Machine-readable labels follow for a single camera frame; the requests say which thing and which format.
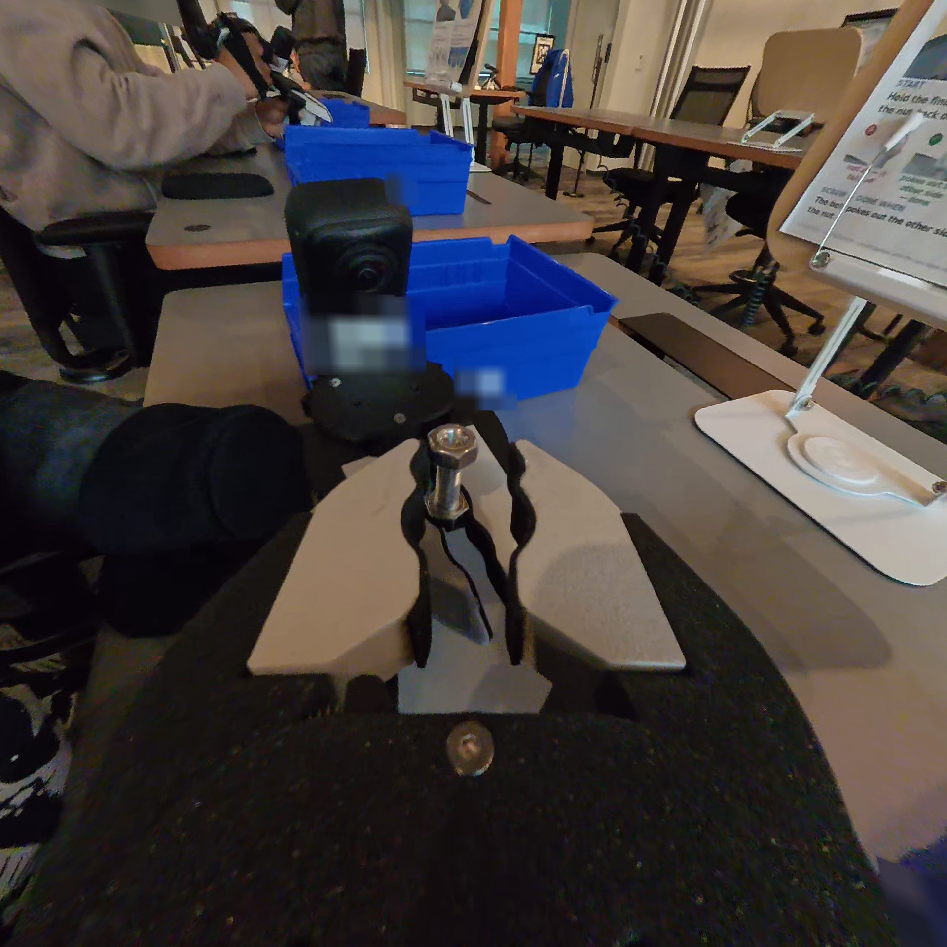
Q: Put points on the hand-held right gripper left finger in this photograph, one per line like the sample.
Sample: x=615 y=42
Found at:
x=340 y=592

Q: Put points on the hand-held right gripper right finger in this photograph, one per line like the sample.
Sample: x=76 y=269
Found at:
x=599 y=592

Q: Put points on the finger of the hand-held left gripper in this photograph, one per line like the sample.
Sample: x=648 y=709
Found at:
x=492 y=488
x=377 y=460

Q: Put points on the steel hex bolt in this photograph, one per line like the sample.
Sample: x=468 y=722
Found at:
x=444 y=481

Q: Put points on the steel hex nut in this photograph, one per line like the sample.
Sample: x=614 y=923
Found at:
x=446 y=510

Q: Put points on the blue divided plastic bin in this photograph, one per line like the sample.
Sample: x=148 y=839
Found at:
x=518 y=348

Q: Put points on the person's left forearm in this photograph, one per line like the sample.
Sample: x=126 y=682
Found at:
x=185 y=481

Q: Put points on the black textured pad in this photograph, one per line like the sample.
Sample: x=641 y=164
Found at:
x=214 y=185

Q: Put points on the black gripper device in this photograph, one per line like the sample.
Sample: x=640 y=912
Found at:
x=300 y=100

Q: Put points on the white desk stand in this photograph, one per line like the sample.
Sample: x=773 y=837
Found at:
x=446 y=111
x=747 y=429

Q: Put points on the leaning poster board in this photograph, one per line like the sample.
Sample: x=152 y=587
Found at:
x=451 y=37

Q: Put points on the black office chair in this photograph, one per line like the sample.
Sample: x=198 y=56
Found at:
x=710 y=92
x=769 y=296
x=644 y=177
x=89 y=229

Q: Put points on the blue jacket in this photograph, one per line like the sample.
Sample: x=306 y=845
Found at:
x=558 y=85

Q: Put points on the black framed sign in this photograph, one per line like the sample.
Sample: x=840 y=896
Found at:
x=542 y=48

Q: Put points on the wooden desk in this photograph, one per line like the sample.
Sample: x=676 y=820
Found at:
x=666 y=133

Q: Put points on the white plastic bag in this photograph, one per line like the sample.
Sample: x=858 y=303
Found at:
x=717 y=214

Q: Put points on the white tablet stand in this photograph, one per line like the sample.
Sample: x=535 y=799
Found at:
x=784 y=118

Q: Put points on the tan board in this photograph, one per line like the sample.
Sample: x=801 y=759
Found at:
x=821 y=159

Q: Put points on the beige high-back chair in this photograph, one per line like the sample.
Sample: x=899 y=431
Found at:
x=806 y=74

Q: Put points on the wooden post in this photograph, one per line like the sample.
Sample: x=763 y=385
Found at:
x=509 y=44

